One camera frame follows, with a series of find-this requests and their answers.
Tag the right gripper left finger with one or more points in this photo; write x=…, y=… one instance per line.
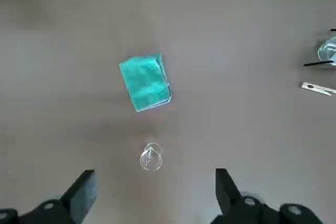
x=78, y=195

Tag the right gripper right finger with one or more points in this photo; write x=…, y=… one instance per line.
x=228, y=195

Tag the small glass beaker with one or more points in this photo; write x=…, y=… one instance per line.
x=151, y=157

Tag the green folded cloth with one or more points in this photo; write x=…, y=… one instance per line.
x=144, y=82

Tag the wooden test tube clamp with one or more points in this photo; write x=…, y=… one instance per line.
x=315, y=88

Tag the clear glass alcohol burner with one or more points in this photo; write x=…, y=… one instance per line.
x=328, y=49

